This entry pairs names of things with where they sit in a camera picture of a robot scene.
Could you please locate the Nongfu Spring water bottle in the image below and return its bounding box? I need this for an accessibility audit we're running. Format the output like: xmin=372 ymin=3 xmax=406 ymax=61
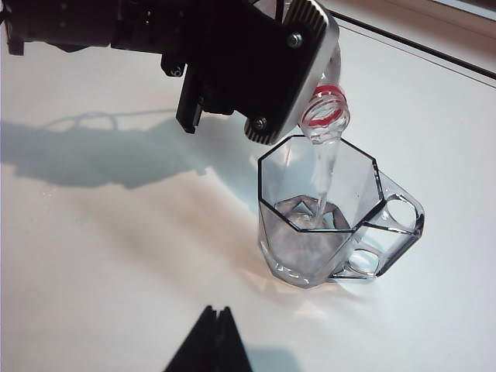
xmin=275 ymin=0 xmax=350 ymax=147

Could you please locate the grey transparent plastic mug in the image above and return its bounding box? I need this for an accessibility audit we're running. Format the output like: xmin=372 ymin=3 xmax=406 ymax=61
xmin=257 ymin=134 xmax=426 ymax=290

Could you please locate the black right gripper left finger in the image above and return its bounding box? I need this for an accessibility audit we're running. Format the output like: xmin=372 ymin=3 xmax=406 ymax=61
xmin=162 ymin=305 xmax=220 ymax=372

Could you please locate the white desk cable lid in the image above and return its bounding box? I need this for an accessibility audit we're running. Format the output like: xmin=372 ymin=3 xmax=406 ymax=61
xmin=329 ymin=0 xmax=496 ymax=81

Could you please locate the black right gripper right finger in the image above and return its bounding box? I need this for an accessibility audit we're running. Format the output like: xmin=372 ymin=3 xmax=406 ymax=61
xmin=211 ymin=305 xmax=253 ymax=372

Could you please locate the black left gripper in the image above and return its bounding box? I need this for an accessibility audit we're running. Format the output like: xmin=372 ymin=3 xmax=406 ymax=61
xmin=110 ymin=0 xmax=272 ymax=136

